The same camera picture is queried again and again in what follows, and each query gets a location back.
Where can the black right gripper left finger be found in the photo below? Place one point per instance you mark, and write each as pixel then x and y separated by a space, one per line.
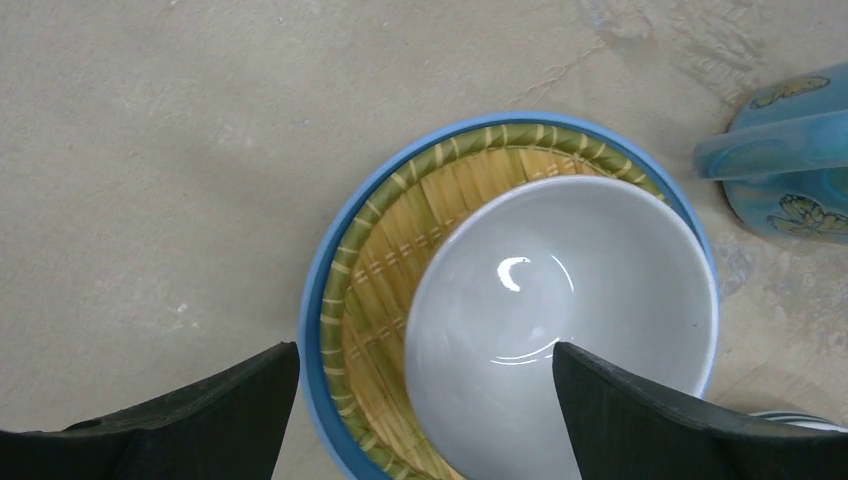
pixel 227 426

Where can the blue butterfly mug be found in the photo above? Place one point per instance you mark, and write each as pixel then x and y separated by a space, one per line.
pixel 782 162

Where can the striped rim white plate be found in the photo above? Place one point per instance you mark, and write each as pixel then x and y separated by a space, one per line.
pixel 800 419

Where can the white ceramic bowl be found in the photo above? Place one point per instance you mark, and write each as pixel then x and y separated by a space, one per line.
pixel 596 262

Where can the blue plate with bamboo pattern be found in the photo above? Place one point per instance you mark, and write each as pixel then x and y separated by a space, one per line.
pixel 360 286

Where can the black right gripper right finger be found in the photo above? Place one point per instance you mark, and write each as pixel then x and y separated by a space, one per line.
pixel 623 426

